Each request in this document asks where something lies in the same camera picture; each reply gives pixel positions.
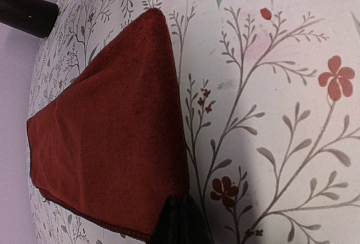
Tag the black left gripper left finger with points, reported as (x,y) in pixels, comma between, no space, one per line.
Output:
(167,226)

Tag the floral tablecloth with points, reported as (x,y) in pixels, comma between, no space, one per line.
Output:
(270,100)

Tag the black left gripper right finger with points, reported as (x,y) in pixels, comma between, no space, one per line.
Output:
(192,225)

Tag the dark red towel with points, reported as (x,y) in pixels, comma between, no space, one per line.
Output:
(111,146)

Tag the black cylinder cup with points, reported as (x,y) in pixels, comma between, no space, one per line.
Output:
(35,17)

